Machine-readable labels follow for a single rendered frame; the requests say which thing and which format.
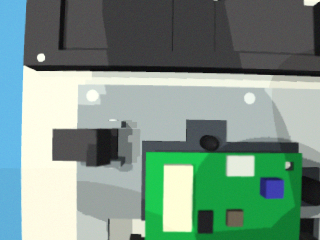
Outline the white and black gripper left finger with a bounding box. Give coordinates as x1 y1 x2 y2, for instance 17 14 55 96
129 234 145 240

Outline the green circuit board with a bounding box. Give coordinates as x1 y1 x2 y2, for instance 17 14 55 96
145 152 302 240

